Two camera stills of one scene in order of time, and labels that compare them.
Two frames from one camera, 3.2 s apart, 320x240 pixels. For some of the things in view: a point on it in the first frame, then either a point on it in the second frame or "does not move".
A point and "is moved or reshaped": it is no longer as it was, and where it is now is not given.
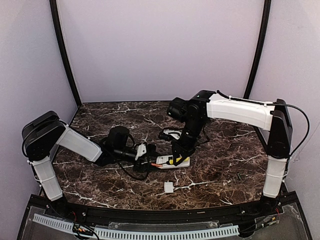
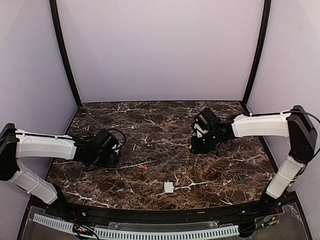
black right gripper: [182, 147] to [197, 146]
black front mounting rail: [203, 215] does not move
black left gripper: [147, 157] to [107, 160]
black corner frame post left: [53, 7] does not move
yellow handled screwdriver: [171, 161] to [190, 147]
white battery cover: [168, 187] does not move
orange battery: [156, 165] is moved or reshaped
